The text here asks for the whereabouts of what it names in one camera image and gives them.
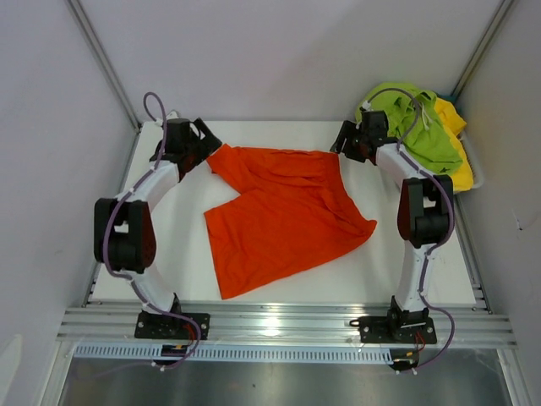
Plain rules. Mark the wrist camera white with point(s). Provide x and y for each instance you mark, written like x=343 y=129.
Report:
x=363 y=108
x=172 y=115

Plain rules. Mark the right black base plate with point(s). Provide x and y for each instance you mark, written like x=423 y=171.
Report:
x=385 y=330

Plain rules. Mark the white plastic basket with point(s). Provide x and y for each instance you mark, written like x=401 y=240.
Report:
x=472 y=160

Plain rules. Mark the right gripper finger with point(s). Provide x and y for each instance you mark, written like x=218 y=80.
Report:
x=343 y=140
x=360 y=153

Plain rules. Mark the teal cloth in basket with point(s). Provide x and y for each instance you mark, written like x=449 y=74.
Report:
x=448 y=97

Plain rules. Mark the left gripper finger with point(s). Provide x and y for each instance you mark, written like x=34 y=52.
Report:
x=207 y=143
x=192 y=158

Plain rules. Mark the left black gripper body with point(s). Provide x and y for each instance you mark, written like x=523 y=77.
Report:
x=192 y=149

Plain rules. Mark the yellow shorts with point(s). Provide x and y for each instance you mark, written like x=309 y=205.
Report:
x=453 y=125

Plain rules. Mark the green shorts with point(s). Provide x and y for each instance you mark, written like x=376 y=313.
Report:
x=413 y=120

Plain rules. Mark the aluminium corner post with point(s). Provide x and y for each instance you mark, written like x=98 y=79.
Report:
x=485 y=42
x=99 y=53

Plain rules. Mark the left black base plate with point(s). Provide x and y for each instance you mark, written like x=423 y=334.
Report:
x=162 y=327

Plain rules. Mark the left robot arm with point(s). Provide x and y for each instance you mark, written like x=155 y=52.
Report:
x=124 y=235

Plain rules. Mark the right aluminium corner post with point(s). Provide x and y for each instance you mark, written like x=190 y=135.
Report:
x=485 y=42

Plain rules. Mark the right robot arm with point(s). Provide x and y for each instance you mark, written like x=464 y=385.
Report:
x=425 y=217

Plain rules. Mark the orange shorts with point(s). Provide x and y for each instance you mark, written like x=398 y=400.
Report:
x=292 y=214

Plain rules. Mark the aluminium front rail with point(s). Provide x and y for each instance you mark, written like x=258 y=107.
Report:
x=275 y=324

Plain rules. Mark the left aluminium corner post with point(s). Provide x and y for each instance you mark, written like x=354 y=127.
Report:
x=99 y=53

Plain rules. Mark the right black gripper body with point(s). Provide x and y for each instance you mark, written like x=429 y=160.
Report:
x=362 y=135

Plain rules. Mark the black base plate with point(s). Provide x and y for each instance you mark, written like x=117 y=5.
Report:
x=162 y=327
x=385 y=330

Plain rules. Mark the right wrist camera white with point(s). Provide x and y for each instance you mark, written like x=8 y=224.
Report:
x=363 y=108

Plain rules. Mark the white slotted cable duct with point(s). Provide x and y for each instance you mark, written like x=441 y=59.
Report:
x=230 y=353

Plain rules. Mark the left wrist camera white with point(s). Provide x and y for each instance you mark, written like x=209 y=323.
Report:
x=172 y=115

